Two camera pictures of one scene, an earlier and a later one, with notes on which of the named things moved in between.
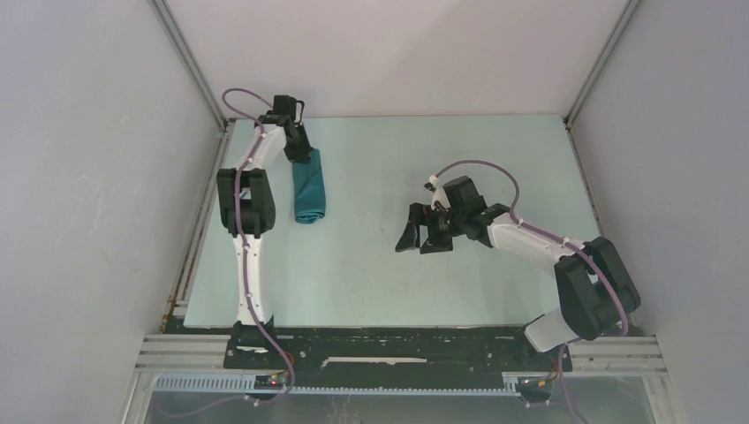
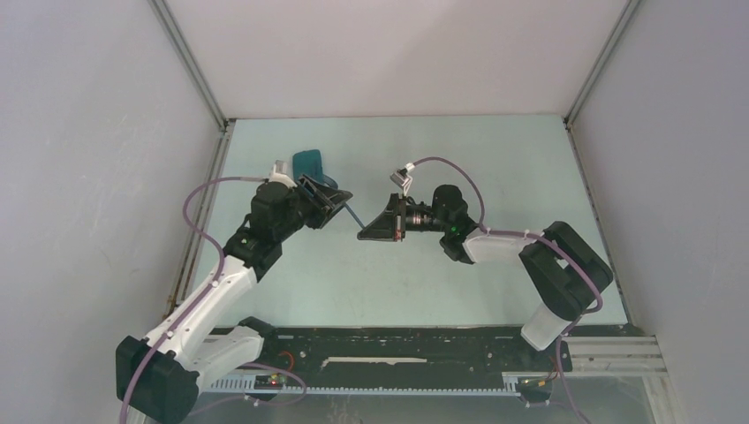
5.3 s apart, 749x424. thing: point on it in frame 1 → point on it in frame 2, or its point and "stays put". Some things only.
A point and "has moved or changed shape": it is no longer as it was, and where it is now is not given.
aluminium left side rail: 180,288 stays put
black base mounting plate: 392,352 stays put
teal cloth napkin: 308,189 has moved or changed shape
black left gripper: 305,151 → 329,200
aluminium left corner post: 189,61 stays put
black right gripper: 423,215 → 390,225
